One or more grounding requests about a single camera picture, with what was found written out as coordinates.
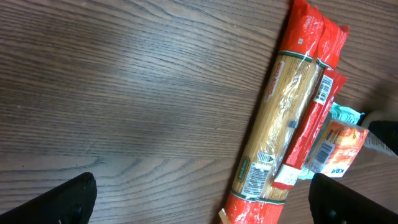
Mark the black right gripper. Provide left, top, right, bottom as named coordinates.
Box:
left=369, top=120, right=398, bottom=154

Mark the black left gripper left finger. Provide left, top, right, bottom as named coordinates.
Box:
left=1, top=172, right=97, bottom=224

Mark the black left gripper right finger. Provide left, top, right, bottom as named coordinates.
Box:
left=308, top=173, right=397, bottom=224

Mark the green lid white jar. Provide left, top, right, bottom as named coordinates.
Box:
left=362, top=109, right=398, bottom=158

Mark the small orange snack box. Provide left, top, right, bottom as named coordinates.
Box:
left=305, top=120, right=369, bottom=177

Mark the teal orange snack packet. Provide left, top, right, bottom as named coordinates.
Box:
left=298, top=102, right=365, bottom=180

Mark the long red orange spaghetti pack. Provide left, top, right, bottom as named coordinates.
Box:
left=221, top=0, right=346, bottom=223

